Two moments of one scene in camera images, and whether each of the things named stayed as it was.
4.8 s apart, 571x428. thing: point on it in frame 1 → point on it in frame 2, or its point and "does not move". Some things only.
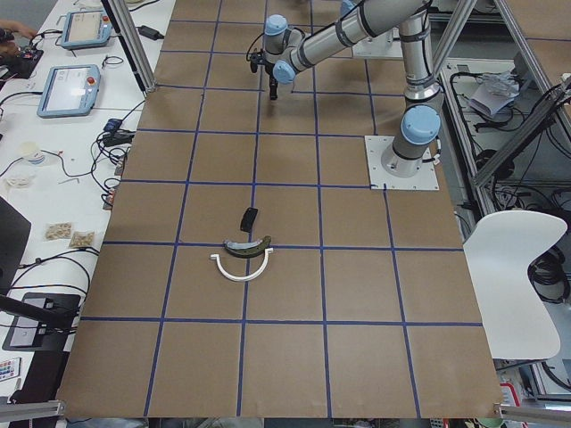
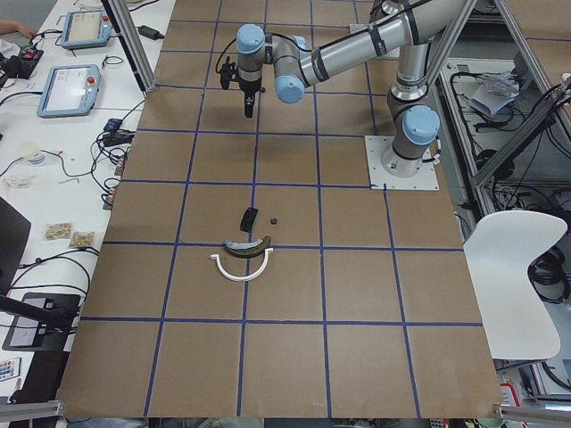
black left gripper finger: x=273 y=91 → x=248 y=105
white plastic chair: x=521 y=325 does not move
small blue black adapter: x=112 y=125 does not move
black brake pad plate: x=247 y=218 does not move
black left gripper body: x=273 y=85 → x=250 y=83
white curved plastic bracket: x=252 y=276 does not move
